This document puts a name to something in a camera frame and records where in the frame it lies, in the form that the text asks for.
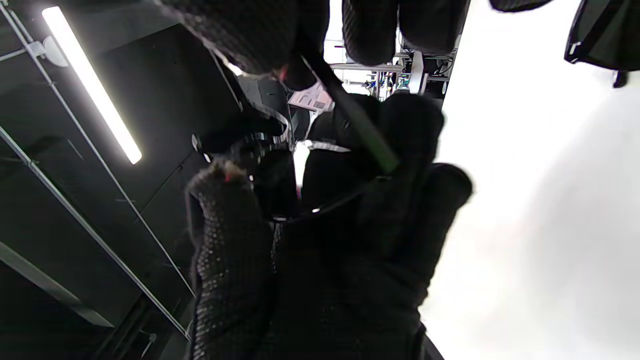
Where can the person's right hand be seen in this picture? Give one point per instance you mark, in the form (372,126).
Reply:
(250,35)

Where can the black sunglasses gold metal bridge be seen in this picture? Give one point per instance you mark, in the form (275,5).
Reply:
(240,142)

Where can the metal equipment rack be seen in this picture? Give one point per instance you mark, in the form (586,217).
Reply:
(415,70)

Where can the person's left hand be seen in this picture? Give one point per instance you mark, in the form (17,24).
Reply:
(350,280)

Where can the pink-screen monitor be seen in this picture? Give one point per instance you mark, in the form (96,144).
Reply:
(312,100)

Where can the black thin-armed sunglasses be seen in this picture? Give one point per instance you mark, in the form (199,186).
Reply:
(605,35)

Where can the long ceiling light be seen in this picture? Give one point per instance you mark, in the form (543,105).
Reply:
(90,80)

